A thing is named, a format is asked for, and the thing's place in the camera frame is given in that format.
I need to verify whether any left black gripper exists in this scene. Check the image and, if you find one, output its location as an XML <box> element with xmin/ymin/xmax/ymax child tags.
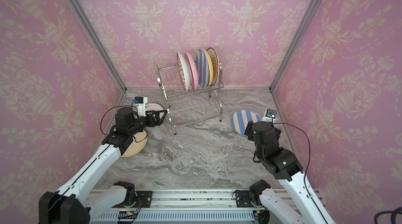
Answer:
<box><xmin>128</xmin><ymin>109</ymin><xmax>168</xmax><ymax>136</ymax></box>

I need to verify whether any blue striped plate back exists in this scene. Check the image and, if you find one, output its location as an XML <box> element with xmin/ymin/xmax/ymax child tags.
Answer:
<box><xmin>231</xmin><ymin>110</ymin><xmax>262</xmax><ymax>136</ymax></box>

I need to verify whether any blue striped plate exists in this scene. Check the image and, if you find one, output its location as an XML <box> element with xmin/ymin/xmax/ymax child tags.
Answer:
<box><xmin>195</xmin><ymin>49</ymin><xmax>209</xmax><ymax>88</ymax></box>
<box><xmin>231</xmin><ymin>110</ymin><xmax>262</xmax><ymax>136</ymax></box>

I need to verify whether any pink plate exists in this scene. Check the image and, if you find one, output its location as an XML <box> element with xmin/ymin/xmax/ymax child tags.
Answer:
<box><xmin>184</xmin><ymin>52</ymin><xmax>199</xmax><ymax>90</ymax></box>

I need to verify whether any scale pattern plate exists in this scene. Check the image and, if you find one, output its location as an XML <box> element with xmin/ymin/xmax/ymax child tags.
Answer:
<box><xmin>177</xmin><ymin>52</ymin><xmax>192</xmax><ymax>92</ymax></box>

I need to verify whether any blue striped plate front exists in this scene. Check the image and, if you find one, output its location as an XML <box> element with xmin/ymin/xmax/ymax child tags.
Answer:
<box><xmin>195</xmin><ymin>49</ymin><xmax>209</xmax><ymax>88</ymax></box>

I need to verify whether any yellow bear plate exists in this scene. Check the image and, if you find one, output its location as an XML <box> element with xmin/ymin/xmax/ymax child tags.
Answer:
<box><xmin>203</xmin><ymin>49</ymin><xmax>213</xmax><ymax>87</ymax></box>

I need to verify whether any sunburst plate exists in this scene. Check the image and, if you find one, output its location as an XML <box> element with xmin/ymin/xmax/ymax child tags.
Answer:
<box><xmin>207</xmin><ymin>48</ymin><xmax>219</xmax><ymax>86</ymax></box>
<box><xmin>146</xmin><ymin>102</ymin><xmax>165</xmax><ymax>117</ymax></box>

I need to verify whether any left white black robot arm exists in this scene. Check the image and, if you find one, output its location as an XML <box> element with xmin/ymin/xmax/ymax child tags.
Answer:
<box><xmin>38</xmin><ymin>106</ymin><xmax>167</xmax><ymax>224</ymax></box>

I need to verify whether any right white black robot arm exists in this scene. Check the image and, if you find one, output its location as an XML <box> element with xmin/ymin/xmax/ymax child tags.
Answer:
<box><xmin>245</xmin><ymin>121</ymin><xmax>334</xmax><ymax>224</ymax></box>

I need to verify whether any steel two-tier dish rack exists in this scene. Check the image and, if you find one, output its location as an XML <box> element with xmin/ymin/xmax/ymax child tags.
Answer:
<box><xmin>154</xmin><ymin>64</ymin><xmax>225</xmax><ymax>135</ymax></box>

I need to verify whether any cream plate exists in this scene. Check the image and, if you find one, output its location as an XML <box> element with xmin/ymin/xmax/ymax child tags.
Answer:
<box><xmin>122</xmin><ymin>130</ymin><xmax>148</xmax><ymax>158</ymax></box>

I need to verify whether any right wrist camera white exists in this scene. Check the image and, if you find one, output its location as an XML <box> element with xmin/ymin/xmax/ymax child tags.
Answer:
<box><xmin>262</xmin><ymin>109</ymin><xmax>277</xmax><ymax>123</ymax></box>

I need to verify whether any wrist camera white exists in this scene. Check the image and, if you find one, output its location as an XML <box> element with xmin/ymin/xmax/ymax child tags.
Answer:
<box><xmin>262</xmin><ymin>109</ymin><xmax>277</xmax><ymax>123</ymax></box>
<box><xmin>133</xmin><ymin>97</ymin><xmax>148</xmax><ymax>117</ymax></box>

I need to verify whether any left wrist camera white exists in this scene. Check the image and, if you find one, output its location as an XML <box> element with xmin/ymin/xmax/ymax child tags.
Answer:
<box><xmin>133</xmin><ymin>97</ymin><xmax>148</xmax><ymax>117</ymax></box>

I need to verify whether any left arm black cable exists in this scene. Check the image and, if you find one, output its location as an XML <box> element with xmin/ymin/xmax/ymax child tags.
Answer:
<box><xmin>99</xmin><ymin>105</ymin><xmax>148</xmax><ymax>143</ymax></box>

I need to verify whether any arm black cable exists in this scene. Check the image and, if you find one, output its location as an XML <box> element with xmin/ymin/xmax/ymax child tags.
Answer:
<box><xmin>99</xmin><ymin>105</ymin><xmax>148</xmax><ymax>143</ymax></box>
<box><xmin>272</xmin><ymin>122</ymin><xmax>327</xmax><ymax>224</ymax></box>

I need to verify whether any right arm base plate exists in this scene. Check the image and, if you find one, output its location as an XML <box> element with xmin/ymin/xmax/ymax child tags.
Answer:
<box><xmin>232</xmin><ymin>190</ymin><xmax>262</xmax><ymax>208</ymax></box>

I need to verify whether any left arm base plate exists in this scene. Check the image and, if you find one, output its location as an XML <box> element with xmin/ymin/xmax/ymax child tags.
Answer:
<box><xmin>117</xmin><ymin>190</ymin><xmax>153</xmax><ymax>208</ymax></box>

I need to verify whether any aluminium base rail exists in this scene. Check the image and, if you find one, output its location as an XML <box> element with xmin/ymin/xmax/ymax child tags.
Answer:
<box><xmin>89</xmin><ymin>189</ymin><xmax>297</xmax><ymax>224</ymax></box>

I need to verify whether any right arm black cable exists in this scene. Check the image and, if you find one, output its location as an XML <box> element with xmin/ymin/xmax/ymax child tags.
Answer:
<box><xmin>272</xmin><ymin>122</ymin><xmax>327</xmax><ymax>224</ymax></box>

